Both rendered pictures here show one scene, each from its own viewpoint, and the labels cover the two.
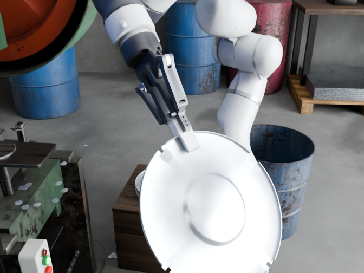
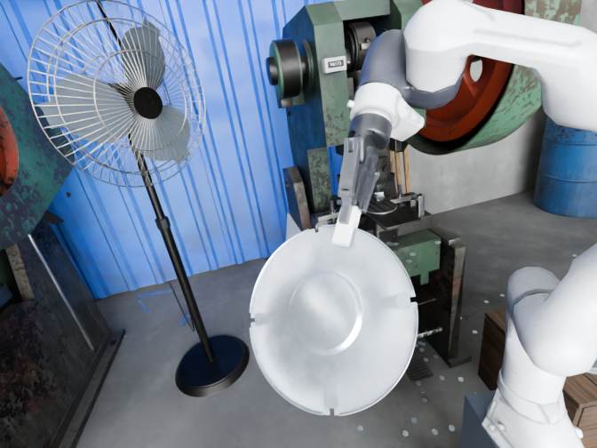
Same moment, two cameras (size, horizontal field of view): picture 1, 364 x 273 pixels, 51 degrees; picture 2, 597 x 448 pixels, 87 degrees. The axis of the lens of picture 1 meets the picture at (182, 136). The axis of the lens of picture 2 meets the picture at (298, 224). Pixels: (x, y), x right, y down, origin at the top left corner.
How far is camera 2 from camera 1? 0.62 m
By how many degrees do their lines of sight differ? 67
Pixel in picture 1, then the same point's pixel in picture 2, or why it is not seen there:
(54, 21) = (481, 106)
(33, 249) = not seen: hidden behind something
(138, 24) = (361, 104)
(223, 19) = (569, 100)
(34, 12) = (473, 96)
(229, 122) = (577, 273)
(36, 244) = not seen: hidden behind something
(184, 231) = (282, 305)
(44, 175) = (413, 243)
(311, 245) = not seen: outside the picture
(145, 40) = (359, 122)
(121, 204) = (497, 316)
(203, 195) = (317, 291)
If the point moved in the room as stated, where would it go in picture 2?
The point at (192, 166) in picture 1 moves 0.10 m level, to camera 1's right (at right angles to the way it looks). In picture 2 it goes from (332, 260) to (362, 292)
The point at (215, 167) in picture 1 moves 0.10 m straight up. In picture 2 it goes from (355, 276) to (350, 218)
